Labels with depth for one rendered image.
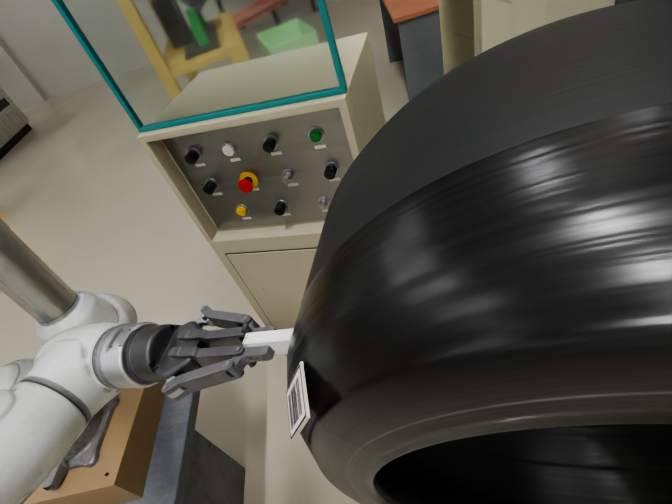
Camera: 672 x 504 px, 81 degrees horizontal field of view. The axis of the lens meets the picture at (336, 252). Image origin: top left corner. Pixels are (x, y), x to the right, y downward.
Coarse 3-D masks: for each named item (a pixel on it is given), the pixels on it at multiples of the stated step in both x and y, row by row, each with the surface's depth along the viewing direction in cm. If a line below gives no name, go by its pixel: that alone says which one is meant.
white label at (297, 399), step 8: (296, 376) 30; (304, 376) 28; (296, 384) 29; (304, 384) 28; (288, 392) 32; (296, 392) 29; (304, 392) 27; (288, 400) 32; (296, 400) 29; (304, 400) 27; (288, 408) 32; (296, 408) 29; (304, 408) 27; (296, 416) 29; (304, 416) 27; (296, 424) 29; (304, 424) 27; (296, 432) 29
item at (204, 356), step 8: (168, 352) 50; (176, 352) 49; (184, 352) 49; (192, 352) 48; (200, 352) 48; (208, 352) 48; (216, 352) 47; (224, 352) 47; (232, 352) 46; (240, 352) 46; (200, 360) 49; (208, 360) 48; (216, 360) 48; (224, 360) 47
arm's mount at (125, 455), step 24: (120, 408) 107; (144, 408) 108; (120, 432) 101; (144, 432) 105; (120, 456) 96; (144, 456) 103; (72, 480) 94; (96, 480) 93; (120, 480) 93; (144, 480) 100
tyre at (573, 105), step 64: (640, 0) 28; (512, 64) 27; (576, 64) 24; (640, 64) 21; (384, 128) 36; (448, 128) 27; (512, 128) 22; (576, 128) 20; (640, 128) 18; (384, 192) 28; (448, 192) 22; (512, 192) 19; (576, 192) 17; (640, 192) 16; (320, 256) 34; (384, 256) 23; (448, 256) 20; (512, 256) 18; (576, 256) 17; (640, 256) 16; (320, 320) 27; (384, 320) 22; (448, 320) 20; (512, 320) 18; (576, 320) 17; (640, 320) 16; (320, 384) 28; (384, 384) 23; (448, 384) 20; (512, 384) 19; (576, 384) 18; (640, 384) 17; (320, 448) 32; (384, 448) 27; (448, 448) 59; (512, 448) 61; (576, 448) 59; (640, 448) 55
